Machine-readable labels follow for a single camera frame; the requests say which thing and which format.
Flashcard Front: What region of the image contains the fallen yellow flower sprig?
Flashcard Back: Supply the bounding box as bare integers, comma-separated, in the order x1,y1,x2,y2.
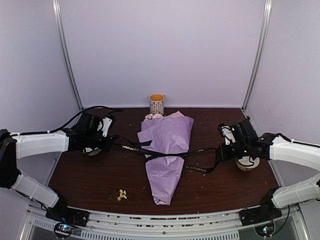
108,189,128,201

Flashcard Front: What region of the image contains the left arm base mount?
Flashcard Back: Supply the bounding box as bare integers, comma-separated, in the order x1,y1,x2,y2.
45,208,90,239

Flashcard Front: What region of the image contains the pink rose stem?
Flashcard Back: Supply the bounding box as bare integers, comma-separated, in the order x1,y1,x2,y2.
144,113,164,121

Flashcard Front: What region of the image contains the right aluminium frame post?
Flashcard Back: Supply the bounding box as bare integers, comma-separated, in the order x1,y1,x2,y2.
241,0,273,112

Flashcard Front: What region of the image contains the floral ceramic mug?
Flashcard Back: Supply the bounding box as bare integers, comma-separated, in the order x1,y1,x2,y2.
149,94,165,115

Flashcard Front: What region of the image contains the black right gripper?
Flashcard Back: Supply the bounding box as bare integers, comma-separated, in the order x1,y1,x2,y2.
215,141,250,162

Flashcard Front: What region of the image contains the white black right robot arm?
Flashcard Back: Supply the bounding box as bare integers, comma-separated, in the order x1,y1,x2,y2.
216,119,320,221

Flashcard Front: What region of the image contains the aluminium frame post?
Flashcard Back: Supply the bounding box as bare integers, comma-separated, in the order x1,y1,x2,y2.
241,0,273,112
52,0,84,110

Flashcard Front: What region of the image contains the left aluminium frame post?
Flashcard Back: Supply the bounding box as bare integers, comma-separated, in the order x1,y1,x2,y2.
52,0,84,110

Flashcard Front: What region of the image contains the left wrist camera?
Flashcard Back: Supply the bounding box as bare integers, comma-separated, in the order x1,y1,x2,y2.
97,114,116,137

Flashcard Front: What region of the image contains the white scalloped bowl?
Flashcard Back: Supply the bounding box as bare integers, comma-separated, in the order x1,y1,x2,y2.
83,147,101,156

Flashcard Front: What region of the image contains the front aluminium rail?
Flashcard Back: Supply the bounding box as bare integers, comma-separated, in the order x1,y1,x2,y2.
20,194,311,240

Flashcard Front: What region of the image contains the white round bowl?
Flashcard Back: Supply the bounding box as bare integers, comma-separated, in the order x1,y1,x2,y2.
236,156,260,172

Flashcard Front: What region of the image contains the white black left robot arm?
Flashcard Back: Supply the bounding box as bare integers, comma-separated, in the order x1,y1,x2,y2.
0,112,115,222

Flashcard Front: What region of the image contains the black printed ribbon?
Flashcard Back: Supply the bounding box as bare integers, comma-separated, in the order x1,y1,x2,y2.
113,135,220,174

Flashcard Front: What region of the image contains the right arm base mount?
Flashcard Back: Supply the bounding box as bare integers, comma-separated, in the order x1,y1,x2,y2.
239,206,282,238

